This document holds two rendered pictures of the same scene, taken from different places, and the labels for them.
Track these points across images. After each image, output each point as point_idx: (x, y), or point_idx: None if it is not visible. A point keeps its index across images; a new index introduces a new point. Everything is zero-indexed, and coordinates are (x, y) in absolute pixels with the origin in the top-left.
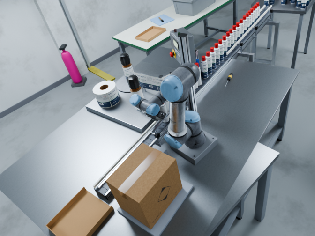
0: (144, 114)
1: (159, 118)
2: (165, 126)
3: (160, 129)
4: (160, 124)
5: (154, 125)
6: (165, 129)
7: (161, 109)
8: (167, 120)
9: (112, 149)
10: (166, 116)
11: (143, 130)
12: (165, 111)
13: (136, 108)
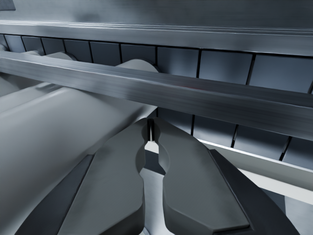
0: (161, 215)
1: (168, 143)
2: (196, 53)
3: (246, 83)
4: (284, 90)
5: (214, 144)
6: (241, 31)
7: (22, 182)
8: (139, 65)
9: None
10: (108, 67)
11: (271, 192)
12: (42, 108)
13: None
